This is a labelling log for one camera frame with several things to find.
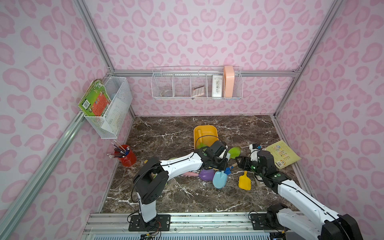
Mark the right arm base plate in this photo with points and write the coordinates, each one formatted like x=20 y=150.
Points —
x=263 y=221

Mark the green shovel yellow handle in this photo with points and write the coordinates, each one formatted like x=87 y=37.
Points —
x=234 y=152

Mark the white paper in basket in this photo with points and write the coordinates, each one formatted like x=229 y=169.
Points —
x=114 y=116

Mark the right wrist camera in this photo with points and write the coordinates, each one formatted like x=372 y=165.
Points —
x=255 y=147

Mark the purple shovel pink handle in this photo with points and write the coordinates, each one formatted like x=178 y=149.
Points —
x=205 y=175

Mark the white wire wall shelf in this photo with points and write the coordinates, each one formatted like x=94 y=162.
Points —
x=178 y=83

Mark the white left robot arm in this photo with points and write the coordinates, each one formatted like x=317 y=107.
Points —
x=152 y=178

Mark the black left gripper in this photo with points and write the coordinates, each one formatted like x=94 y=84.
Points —
x=222 y=160

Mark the blue shovel wooden handle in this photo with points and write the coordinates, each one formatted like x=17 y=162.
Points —
x=228 y=170

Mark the green red book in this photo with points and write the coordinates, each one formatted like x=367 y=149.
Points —
x=95 y=101

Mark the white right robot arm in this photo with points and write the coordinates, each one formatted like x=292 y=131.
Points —
x=317 y=221

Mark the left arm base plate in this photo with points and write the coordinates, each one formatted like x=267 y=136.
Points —
x=160 y=222

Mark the yellow-green paper booklet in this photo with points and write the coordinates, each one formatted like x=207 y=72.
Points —
x=283 y=155

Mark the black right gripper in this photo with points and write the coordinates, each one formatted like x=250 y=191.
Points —
x=245 y=163

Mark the pink box on shelf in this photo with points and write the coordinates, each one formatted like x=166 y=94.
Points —
x=229 y=78

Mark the small calculator on shelf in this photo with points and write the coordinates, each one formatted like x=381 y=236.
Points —
x=199 y=91

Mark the light blue shovel white handle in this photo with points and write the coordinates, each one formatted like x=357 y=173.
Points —
x=220 y=179

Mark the red pen cup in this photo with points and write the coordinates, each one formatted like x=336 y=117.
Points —
x=129 y=158

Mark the green leaf shovel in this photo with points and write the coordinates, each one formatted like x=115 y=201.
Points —
x=202 y=145

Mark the white box on shelf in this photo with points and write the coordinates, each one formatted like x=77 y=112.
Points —
x=217 y=86

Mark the white mesh wall basket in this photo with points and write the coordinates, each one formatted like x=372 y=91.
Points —
x=116 y=87

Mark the orange storage box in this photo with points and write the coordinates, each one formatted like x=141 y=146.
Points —
x=206 y=134

